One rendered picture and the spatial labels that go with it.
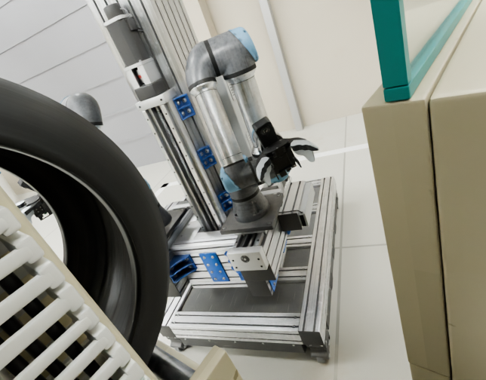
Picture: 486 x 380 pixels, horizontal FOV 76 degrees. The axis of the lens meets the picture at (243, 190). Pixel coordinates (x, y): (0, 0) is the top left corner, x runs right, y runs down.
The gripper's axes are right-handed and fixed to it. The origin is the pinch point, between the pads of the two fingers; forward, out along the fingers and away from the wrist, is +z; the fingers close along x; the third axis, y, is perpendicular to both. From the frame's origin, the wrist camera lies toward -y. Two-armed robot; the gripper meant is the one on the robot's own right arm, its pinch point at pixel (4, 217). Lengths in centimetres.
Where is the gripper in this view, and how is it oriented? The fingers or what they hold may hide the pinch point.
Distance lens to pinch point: 148.8
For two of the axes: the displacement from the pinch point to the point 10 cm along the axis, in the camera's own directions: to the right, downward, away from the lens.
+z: -6.4, 5.5, -5.4
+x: -7.3, -2.1, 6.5
